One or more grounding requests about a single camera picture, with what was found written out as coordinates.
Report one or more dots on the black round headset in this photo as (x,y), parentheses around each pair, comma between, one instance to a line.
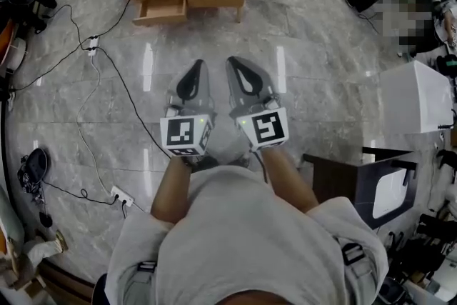
(35,164)

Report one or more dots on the dark side table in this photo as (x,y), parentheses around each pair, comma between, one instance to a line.
(342,182)

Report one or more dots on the person's right forearm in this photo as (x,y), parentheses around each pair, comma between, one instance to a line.
(289,182)

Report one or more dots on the closed wooden drawer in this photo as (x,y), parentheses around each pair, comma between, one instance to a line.
(214,1)

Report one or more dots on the black harness buckle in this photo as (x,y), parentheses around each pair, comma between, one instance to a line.
(352,254)
(147,266)

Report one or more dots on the person's left forearm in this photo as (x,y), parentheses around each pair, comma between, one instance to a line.
(171,189)

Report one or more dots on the white power strip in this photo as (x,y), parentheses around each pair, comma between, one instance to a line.
(93,47)
(122,196)

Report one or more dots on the person's shoe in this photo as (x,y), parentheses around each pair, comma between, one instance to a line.
(240,160)
(205,163)
(53,244)

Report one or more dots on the wooden drawer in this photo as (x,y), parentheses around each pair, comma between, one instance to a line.
(160,12)
(214,1)

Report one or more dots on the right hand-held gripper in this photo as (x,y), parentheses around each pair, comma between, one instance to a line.
(266,128)

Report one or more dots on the white bucket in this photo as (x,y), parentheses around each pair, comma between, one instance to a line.
(17,53)

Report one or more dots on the person's light grey shirt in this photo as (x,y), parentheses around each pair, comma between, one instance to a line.
(242,243)

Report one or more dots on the wooden table leg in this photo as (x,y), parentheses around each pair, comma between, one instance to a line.
(240,13)

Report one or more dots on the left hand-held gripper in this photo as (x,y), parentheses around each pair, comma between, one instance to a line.
(182,134)

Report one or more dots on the person's right shoe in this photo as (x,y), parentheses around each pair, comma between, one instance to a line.
(240,160)

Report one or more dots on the white cabinet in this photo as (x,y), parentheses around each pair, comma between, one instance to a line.
(414,96)

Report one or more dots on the person's left shoe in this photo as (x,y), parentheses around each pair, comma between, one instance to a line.
(205,163)

